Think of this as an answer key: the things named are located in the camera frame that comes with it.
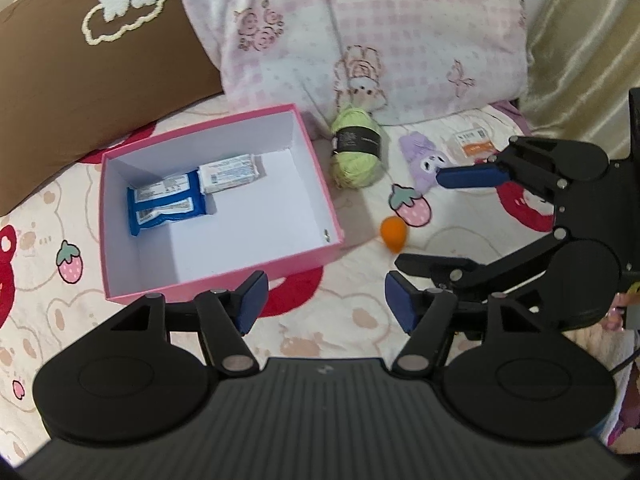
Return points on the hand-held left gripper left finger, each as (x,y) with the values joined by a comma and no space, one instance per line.
(252,301)

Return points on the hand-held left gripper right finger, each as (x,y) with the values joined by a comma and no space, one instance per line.
(400,301)

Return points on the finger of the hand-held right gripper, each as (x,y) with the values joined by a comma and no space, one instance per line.
(470,176)
(470,272)

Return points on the clear packet with orange label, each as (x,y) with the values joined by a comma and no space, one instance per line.
(472,145)

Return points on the orange makeup sponge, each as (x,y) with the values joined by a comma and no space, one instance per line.
(392,234)

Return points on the pink cardboard box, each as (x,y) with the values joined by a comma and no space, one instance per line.
(250,230)

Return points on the white wipes packet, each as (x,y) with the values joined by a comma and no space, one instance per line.
(230,174)

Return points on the blue wipes packet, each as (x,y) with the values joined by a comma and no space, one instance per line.
(165,205)

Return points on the person's right forearm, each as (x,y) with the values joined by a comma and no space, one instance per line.
(595,342)

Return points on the purple plush toy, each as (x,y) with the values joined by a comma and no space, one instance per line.
(422,160)

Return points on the printed bear blanket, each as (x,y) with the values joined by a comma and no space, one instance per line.
(350,320)

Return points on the green yarn ball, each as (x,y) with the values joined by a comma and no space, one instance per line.
(355,170)

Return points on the gold curtain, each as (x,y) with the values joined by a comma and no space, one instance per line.
(590,60)

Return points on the pink checkered pillow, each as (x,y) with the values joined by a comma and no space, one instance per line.
(400,20)

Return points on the brown pillow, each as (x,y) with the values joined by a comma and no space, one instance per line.
(100,85)

